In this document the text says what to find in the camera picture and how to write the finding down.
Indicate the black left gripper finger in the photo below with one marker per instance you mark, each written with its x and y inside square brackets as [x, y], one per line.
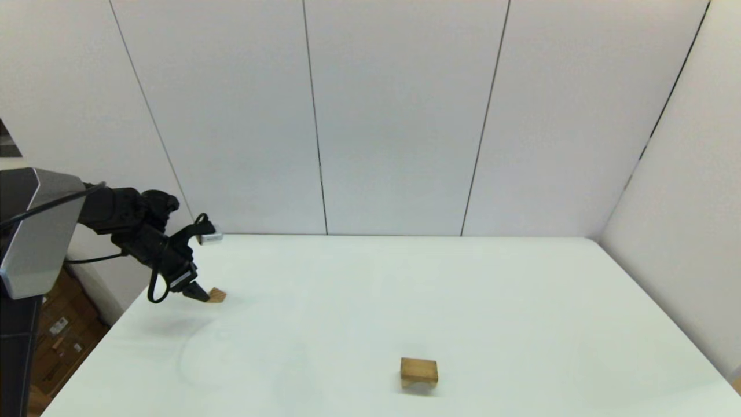
[197, 291]

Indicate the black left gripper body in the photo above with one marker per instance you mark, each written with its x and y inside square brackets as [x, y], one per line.
[156, 249]

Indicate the triangular wooden block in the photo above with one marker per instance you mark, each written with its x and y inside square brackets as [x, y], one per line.
[219, 296]

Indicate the rectangular wooden block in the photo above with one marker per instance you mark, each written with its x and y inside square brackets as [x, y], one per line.
[419, 366]

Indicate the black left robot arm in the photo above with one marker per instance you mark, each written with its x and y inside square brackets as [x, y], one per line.
[35, 231]

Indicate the dark window pane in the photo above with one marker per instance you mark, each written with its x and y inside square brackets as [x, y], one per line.
[6, 145]

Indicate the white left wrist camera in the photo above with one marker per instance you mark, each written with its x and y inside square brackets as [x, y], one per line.
[209, 237]

